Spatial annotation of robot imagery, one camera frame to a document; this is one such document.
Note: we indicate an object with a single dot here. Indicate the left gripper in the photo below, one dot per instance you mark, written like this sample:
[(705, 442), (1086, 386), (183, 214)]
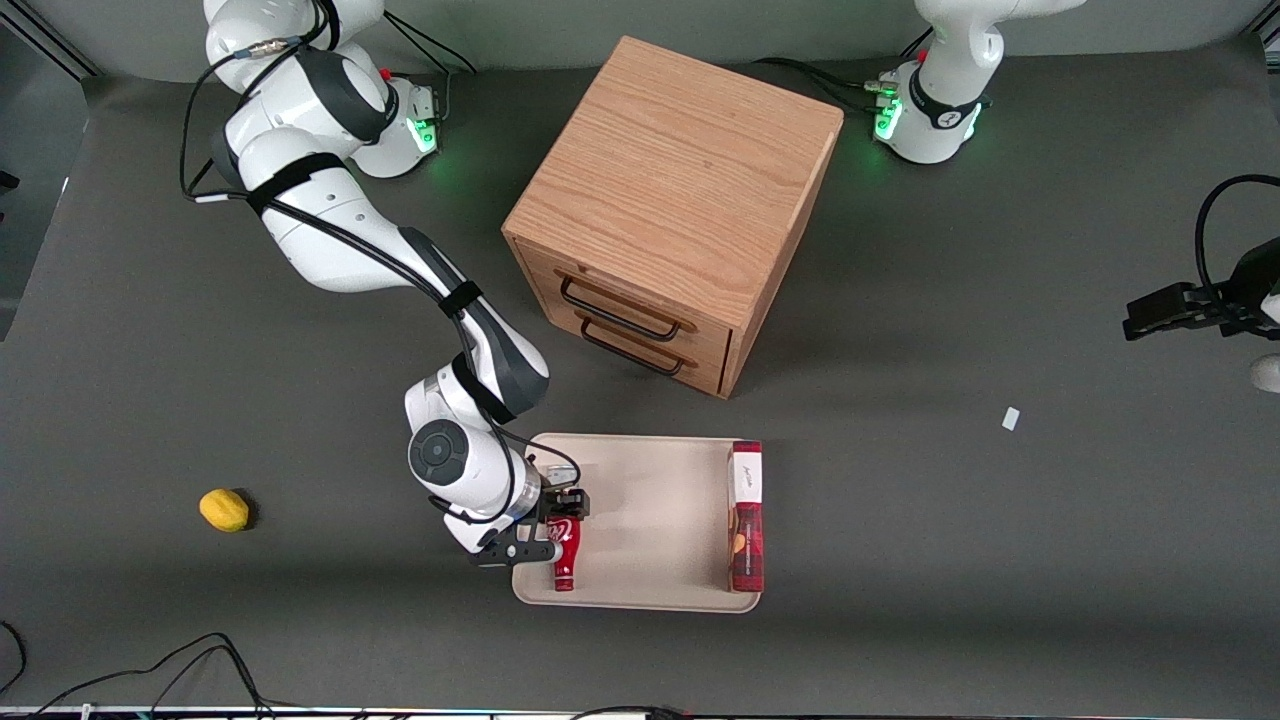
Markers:
[(1252, 283)]

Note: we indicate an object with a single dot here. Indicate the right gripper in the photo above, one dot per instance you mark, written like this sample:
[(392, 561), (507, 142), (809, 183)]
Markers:
[(553, 500)]

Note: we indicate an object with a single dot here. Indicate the red coke bottle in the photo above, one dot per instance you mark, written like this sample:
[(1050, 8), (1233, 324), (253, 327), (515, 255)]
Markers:
[(566, 555)]

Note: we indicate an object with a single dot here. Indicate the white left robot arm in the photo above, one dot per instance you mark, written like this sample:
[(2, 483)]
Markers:
[(945, 90)]

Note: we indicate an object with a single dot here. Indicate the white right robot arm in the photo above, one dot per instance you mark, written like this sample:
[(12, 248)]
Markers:
[(340, 230)]

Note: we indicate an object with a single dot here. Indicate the beige plastic tray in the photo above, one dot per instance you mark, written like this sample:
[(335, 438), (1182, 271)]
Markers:
[(650, 520)]

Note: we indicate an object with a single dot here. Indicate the small white paper scrap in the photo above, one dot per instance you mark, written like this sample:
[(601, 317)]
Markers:
[(1010, 419)]

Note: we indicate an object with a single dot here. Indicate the red snack box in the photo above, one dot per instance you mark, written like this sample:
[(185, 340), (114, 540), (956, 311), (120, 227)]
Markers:
[(746, 520)]

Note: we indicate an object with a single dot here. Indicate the yellow lemon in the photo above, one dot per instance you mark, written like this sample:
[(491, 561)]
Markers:
[(224, 510)]

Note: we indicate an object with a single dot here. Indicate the wooden drawer cabinet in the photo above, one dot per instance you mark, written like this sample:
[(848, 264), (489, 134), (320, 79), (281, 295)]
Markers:
[(680, 190)]

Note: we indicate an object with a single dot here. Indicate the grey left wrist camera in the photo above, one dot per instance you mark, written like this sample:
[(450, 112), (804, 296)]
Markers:
[(1267, 373)]

